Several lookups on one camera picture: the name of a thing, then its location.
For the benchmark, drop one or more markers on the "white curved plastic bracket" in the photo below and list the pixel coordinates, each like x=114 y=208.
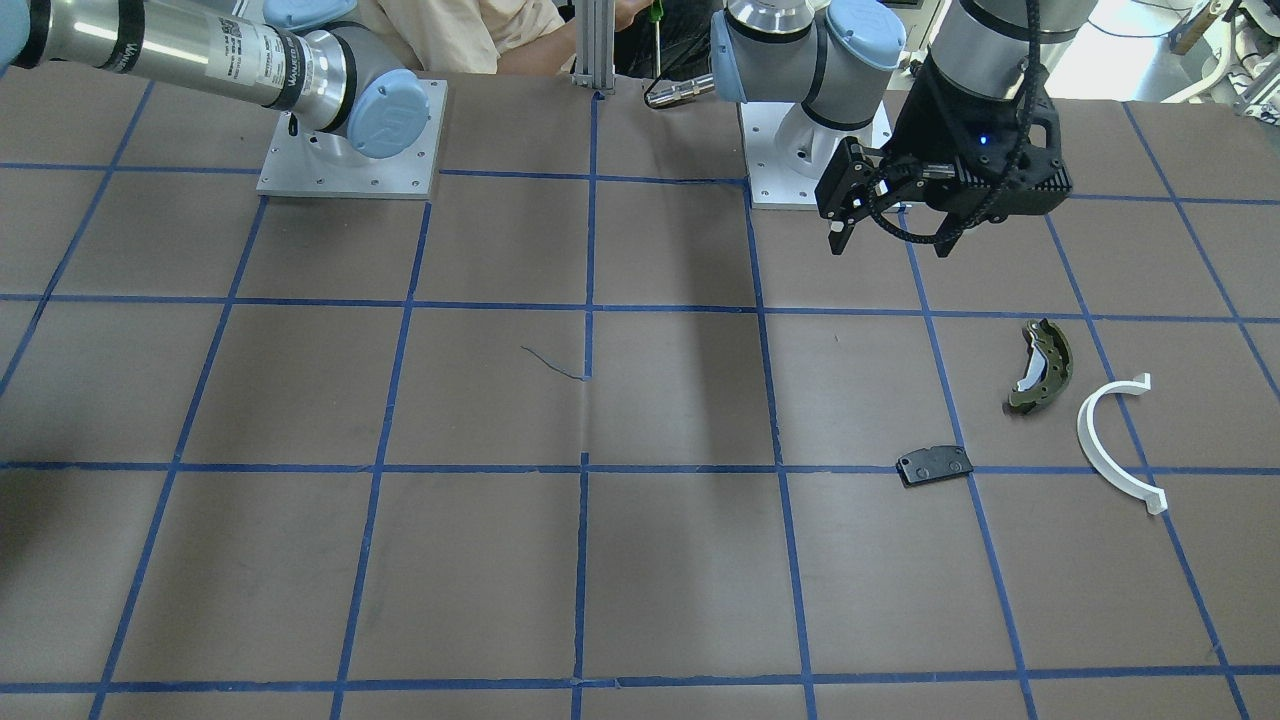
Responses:
x=1095 y=452

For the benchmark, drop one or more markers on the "green-handled grabber stick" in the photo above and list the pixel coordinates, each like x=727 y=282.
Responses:
x=680 y=52

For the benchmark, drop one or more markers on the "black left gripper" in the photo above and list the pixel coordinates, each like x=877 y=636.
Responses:
x=931 y=118

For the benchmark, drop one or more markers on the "seated person in beige shirt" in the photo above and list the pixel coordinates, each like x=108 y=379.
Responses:
x=508 y=38

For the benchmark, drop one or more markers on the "aluminium frame post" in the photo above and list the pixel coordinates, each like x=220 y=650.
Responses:
x=594 y=47

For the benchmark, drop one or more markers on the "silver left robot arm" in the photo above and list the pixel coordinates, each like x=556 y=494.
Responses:
x=836 y=63

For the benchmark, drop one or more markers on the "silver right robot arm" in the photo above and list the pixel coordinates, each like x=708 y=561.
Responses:
x=311 y=59

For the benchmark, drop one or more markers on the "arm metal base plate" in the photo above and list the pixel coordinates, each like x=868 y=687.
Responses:
x=311 y=165
x=787 y=152

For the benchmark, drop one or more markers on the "black brake pad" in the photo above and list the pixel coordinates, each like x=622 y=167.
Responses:
x=933 y=464

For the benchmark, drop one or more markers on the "loose blue tape thread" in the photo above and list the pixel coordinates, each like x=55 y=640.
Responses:
x=553 y=366

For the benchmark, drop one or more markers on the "green brake shoe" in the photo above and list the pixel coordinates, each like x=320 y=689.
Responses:
x=1049 y=368

